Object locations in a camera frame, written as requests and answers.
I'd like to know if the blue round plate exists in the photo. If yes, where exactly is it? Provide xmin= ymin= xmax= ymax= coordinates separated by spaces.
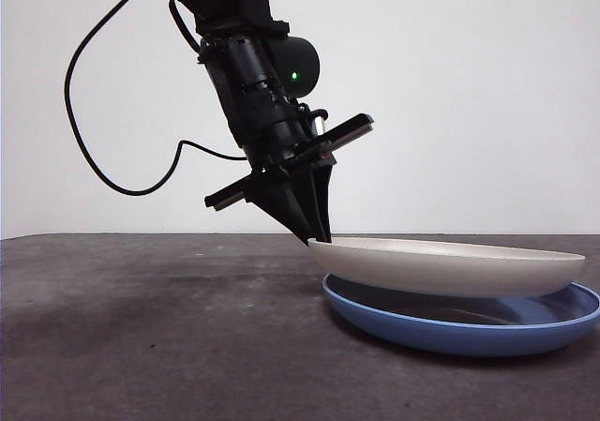
xmin=321 ymin=273 xmax=600 ymax=358

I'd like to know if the black cable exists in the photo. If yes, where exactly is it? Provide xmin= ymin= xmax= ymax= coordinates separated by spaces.
xmin=64 ymin=0 xmax=248 ymax=196

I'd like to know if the white round plate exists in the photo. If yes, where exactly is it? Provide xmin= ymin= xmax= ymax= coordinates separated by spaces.
xmin=307 ymin=235 xmax=587 ymax=298

